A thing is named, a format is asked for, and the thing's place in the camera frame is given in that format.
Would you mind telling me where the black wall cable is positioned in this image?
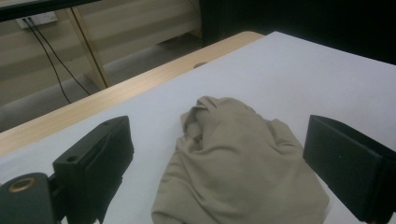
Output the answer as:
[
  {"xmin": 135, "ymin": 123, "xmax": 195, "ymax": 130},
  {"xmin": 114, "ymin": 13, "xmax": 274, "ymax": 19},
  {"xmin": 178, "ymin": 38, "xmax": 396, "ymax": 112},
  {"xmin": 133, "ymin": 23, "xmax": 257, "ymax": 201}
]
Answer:
[
  {"xmin": 29, "ymin": 18, "xmax": 92, "ymax": 96},
  {"xmin": 22, "ymin": 18, "xmax": 73, "ymax": 105}
]

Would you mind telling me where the black curtain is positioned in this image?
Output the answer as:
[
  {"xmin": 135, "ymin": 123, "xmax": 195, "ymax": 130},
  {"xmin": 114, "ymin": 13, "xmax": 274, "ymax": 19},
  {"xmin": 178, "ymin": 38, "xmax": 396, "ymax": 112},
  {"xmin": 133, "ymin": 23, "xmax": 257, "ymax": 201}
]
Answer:
[{"xmin": 199, "ymin": 0, "xmax": 396, "ymax": 66}]

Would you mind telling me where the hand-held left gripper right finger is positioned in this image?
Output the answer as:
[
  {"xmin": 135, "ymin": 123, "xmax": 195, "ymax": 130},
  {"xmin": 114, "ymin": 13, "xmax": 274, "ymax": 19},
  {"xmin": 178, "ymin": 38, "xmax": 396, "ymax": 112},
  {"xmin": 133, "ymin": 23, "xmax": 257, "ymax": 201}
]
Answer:
[{"xmin": 303, "ymin": 115, "xmax": 396, "ymax": 224}]

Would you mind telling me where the beige cloth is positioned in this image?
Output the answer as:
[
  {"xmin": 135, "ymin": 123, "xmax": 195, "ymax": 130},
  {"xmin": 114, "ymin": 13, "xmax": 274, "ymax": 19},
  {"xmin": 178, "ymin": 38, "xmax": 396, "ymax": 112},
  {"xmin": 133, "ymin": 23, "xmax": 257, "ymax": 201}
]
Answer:
[{"xmin": 151, "ymin": 95, "xmax": 331, "ymax": 224}]

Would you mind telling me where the black horizontal bar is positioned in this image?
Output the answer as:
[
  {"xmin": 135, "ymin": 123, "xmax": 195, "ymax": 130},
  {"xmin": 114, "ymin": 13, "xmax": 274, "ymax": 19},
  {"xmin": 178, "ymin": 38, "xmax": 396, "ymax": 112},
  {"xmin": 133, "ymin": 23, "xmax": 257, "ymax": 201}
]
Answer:
[{"xmin": 0, "ymin": 0, "xmax": 102, "ymax": 22}]

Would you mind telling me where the white wall socket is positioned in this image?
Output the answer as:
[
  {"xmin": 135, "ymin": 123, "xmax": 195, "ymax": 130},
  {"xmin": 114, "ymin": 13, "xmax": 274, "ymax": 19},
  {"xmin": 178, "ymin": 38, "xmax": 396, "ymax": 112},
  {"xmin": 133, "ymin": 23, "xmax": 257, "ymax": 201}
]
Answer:
[{"xmin": 15, "ymin": 11, "xmax": 59, "ymax": 30}]

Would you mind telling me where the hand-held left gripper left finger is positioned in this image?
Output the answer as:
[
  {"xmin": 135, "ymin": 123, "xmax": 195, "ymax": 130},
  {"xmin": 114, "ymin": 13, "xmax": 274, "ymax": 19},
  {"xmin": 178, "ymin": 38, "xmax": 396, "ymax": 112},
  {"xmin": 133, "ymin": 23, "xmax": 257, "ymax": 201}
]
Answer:
[{"xmin": 52, "ymin": 115, "xmax": 134, "ymax": 224}]

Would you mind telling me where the wooden wall strip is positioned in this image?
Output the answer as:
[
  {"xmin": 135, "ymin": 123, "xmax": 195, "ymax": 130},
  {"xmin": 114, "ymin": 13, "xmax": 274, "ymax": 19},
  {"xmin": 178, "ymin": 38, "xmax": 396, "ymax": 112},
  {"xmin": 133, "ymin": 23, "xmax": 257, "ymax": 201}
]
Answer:
[{"xmin": 64, "ymin": 7, "xmax": 110, "ymax": 90}]

